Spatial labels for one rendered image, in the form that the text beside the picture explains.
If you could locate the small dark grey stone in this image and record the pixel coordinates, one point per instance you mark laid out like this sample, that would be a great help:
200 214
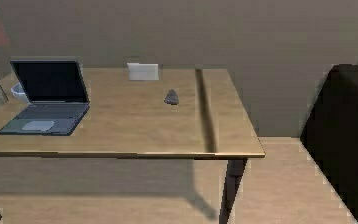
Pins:
171 97

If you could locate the wooden table with dark legs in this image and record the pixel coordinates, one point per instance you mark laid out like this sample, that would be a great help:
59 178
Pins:
137 123

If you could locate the white box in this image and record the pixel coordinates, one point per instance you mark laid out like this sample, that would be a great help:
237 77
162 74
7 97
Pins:
143 71

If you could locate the dark grey laptop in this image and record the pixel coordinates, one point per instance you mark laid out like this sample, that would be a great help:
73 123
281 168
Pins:
50 100

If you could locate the white bowl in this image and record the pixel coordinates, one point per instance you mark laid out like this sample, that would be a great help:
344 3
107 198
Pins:
17 92

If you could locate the black armchair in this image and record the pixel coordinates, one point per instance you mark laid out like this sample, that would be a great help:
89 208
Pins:
343 140

